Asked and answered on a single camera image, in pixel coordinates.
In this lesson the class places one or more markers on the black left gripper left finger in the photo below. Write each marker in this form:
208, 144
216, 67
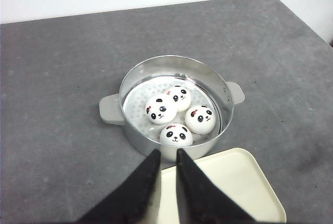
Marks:
136, 200

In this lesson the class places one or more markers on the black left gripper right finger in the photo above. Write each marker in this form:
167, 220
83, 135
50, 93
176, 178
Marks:
199, 200

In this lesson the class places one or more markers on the panda bun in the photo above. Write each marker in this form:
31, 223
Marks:
161, 109
176, 134
181, 97
200, 119

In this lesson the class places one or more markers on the beige rectangular plastic tray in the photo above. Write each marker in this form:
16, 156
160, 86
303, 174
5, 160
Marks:
238, 175

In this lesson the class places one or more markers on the stainless steel steamer pot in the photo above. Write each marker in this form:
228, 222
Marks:
154, 76

